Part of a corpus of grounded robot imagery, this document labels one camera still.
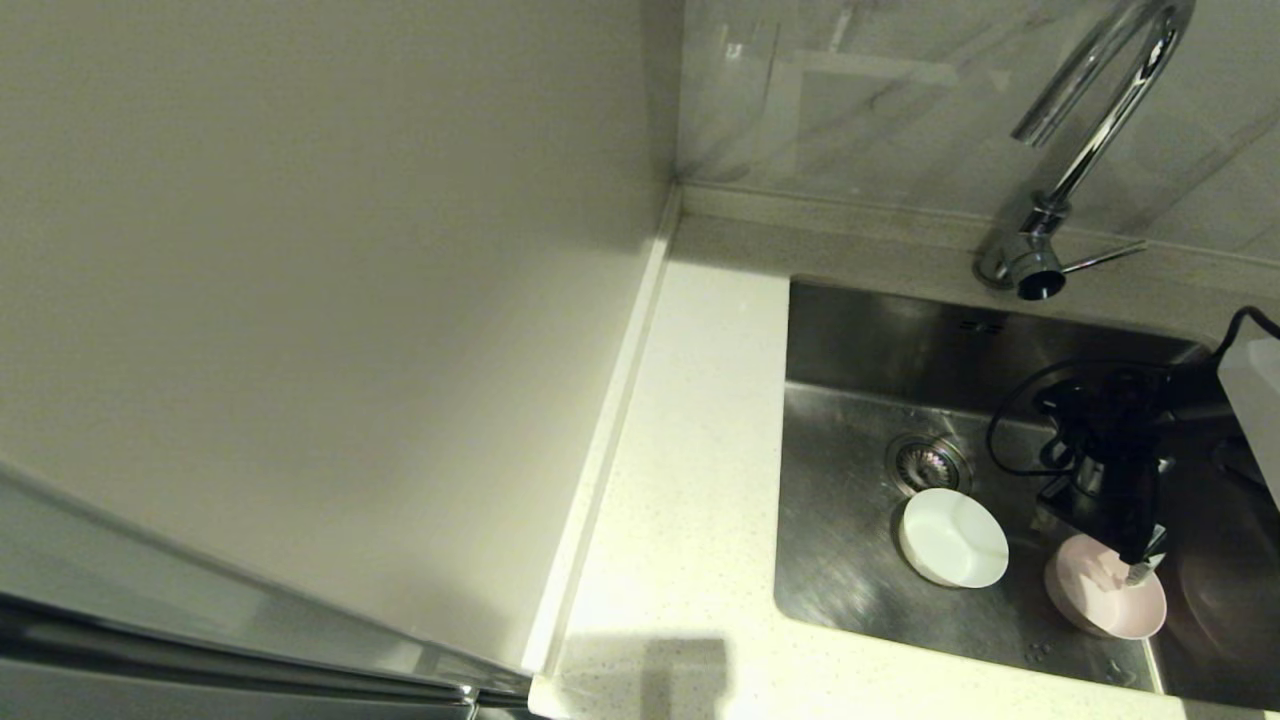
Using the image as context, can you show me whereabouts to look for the pink bowl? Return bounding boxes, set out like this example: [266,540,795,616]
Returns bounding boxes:
[1044,533,1168,641]

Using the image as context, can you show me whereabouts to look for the thin chrome faucet lever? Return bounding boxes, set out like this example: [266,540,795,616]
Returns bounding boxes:
[1062,240,1149,274]

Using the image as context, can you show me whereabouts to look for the shiny steel appliance edge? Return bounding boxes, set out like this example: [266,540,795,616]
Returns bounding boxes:
[0,460,536,720]

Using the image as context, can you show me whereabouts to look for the white countertop trim strip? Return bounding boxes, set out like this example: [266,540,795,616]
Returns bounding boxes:
[522,190,683,673]

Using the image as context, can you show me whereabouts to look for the chrome gooseneck faucet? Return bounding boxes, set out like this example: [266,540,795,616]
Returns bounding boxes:
[978,0,1197,301]

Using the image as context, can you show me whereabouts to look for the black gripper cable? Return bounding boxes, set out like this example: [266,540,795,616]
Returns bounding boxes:
[986,305,1280,479]

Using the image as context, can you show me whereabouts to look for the round metal drain strainer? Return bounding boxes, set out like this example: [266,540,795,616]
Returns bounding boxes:
[886,432,973,498]

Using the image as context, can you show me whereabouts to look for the white bowl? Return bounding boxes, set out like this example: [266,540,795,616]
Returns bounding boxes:
[898,487,1010,589]

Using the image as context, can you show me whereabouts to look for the stainless steel sink basin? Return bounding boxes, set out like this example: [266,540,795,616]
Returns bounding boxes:
[772,278,1280,711]

